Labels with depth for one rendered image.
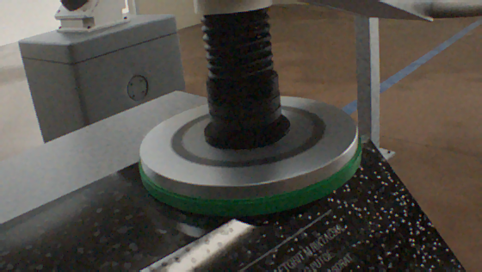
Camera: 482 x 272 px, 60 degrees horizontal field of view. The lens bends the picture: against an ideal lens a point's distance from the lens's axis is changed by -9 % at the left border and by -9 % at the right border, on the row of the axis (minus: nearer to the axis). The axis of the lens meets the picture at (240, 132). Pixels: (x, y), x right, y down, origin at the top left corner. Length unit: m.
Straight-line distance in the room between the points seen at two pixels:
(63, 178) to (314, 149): 0.26
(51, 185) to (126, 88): 0.93
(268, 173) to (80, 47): 0.99
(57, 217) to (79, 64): 0.91
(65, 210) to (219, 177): 0.15
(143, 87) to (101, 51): 0.19
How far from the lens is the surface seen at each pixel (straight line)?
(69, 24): 1.52
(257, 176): 0.36
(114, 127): 0.60
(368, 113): 2.17
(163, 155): 0.42
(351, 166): 0.40
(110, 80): 1.36
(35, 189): 0.49
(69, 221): 0.41
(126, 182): 0.45
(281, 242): 0.38
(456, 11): 0.77
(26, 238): 0.41
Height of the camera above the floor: 1.03
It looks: 22 degrees down
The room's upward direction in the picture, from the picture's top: 7 degrees counter-clockwise
